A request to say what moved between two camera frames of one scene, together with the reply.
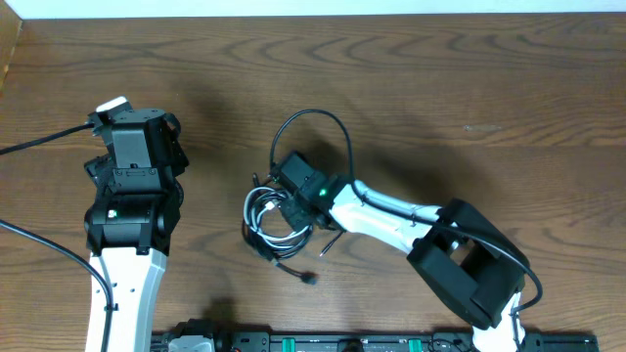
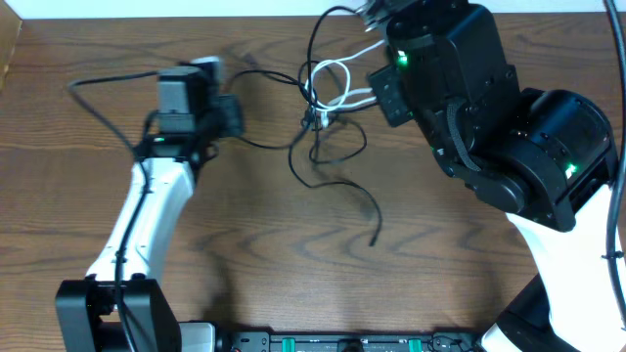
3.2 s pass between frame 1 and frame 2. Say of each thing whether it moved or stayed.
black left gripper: moved
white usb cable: moved
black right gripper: moved
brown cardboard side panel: stayed
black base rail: stayed
